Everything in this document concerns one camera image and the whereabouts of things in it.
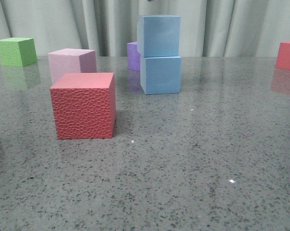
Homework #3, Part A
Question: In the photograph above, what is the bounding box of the light blue foam cube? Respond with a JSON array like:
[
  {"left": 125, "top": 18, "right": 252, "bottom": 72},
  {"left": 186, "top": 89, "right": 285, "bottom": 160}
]
[
  {"left": 140, "top": 56, "right": 182, "bottom": 94},
  {"left": 137, "top": 15, "right": 181, "bottom": 57}
]

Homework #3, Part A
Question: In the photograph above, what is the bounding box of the purple foam cube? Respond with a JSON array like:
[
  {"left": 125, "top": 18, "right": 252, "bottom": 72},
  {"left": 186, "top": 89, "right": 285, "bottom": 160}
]
[{"left": 127, "top": 41, "right": 141, "bottom": 71}]

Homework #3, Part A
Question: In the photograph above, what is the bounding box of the large red foam cube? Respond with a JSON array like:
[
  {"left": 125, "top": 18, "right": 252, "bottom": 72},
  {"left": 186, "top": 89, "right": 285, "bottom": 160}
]
[{"left": 50, "top": 72, "right": 116, "bottom": 139}]

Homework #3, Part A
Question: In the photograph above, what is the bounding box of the pink foam cube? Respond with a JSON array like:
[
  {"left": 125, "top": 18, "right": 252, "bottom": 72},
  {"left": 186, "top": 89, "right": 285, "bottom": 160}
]
[{"left": 48, "top": 48, "right": 97, "bottom": 84}]

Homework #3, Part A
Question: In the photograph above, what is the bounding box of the grey-green curtain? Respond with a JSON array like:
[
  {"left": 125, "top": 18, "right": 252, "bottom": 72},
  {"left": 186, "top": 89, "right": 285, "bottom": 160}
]
[{"left": 0, "top": 0, "right": 290, "bottom": 57}]

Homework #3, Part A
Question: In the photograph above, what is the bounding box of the green foam cube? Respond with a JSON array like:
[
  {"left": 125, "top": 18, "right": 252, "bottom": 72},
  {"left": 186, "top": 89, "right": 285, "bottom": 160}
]
[{"left": 0, "top": 38, "right": 38, "bottom": 67}]

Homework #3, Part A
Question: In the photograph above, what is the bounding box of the red foam cube far right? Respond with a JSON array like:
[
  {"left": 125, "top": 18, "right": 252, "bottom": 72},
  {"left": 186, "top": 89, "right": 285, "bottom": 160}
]
[{"left": 276, "top": 40, "right": 290, "bottom": 70}]

